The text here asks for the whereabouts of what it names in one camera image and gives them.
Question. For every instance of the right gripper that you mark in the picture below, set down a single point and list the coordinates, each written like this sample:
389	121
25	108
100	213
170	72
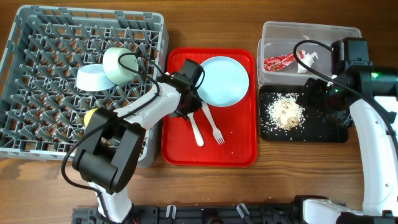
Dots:
310	95

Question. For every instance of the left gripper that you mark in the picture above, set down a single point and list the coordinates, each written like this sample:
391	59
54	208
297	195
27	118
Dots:
196	106

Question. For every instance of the light blue round plate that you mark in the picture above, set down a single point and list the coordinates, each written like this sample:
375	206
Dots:
225	82

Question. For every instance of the white plastic spoon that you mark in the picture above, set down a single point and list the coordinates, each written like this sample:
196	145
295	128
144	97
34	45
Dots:
198	137

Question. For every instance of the white plastic fork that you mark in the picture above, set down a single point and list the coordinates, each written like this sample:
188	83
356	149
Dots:
216	132

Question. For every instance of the rice and food scraps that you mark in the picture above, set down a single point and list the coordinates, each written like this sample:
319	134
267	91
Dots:
283	112

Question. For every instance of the white paper napkin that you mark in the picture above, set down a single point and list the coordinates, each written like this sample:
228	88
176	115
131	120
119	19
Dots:
307	59

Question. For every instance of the red snack wrapper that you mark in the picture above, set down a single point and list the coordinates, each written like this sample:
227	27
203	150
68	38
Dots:
280	62

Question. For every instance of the green bowl with food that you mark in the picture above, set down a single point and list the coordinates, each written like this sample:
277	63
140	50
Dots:
114	71

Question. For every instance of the yellow plastic cup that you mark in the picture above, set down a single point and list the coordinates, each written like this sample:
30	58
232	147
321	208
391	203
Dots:
88	116

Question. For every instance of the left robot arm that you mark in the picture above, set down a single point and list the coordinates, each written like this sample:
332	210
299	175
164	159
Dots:
107	154

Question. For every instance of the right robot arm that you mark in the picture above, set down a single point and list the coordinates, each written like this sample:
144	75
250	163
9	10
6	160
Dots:
369	95

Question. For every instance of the black rectangular waste tray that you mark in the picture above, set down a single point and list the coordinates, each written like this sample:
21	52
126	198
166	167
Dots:
313	127

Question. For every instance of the clear plastic waste bin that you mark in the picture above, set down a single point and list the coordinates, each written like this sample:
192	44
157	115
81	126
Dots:
279	38

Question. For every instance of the grey plastic dishwasher rack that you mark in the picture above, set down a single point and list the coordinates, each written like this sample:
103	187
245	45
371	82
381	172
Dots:
42	109

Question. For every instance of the red plastic serving tray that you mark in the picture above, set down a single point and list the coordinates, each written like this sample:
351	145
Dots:
237	123

